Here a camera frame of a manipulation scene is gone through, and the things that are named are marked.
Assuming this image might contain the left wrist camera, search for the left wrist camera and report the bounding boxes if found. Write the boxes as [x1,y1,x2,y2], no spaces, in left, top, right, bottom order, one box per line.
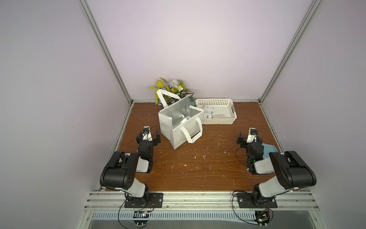
[142,126,151,141]

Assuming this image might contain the small circuit board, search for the small circuit board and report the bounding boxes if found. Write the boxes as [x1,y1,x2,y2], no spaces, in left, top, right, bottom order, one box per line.
[254,210,271,227]
[132,210,150,228]

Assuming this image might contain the white insulated delivery bag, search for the white insulated delivery bag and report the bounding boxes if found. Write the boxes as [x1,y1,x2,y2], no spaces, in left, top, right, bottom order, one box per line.
[156,89,204,150]

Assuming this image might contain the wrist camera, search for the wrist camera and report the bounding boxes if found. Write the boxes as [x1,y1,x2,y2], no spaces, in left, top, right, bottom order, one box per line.
[246,128,258,143]
[142,126,151,141]

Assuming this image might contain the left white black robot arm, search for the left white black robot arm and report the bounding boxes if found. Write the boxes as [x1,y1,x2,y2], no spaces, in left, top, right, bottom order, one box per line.
[100,126,161,205]

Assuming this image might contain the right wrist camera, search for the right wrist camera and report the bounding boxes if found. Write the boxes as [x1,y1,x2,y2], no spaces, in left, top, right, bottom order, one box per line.
[246,128,258,143]

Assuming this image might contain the left small circuit board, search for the left small circuit board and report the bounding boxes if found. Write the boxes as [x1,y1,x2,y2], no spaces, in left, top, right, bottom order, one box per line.
[132,210,150,228]

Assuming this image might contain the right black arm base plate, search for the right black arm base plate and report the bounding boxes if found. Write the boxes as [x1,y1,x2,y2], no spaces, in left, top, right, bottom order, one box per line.
[235,192,278,209]

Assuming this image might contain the white perforated plastic basket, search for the white perforated plastic basket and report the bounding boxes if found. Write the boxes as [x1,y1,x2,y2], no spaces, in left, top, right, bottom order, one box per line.
[195,98,237,125]

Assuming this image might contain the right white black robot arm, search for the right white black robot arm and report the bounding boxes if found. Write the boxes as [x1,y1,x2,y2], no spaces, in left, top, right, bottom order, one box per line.
[237,128,317,206]

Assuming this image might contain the teal plastic scoop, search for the teal plastic scoop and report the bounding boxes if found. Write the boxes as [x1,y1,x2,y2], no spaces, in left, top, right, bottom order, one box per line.
[262,143,278,158]

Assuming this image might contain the right small circuit board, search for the right small circuit board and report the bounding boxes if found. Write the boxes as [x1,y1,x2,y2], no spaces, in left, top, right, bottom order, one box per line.
[254,210,271,227]

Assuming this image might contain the white ice pack blue text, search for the white ice pack blue text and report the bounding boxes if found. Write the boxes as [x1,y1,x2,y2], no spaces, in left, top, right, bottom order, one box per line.
[203,106,214,118]

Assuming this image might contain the artificial potted plant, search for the artificial potted plant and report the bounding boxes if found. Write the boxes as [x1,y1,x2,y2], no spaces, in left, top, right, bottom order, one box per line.
[150,78,195,107]

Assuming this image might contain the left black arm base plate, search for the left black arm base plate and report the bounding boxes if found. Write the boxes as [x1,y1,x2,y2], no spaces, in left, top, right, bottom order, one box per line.
[124,192,164,209]

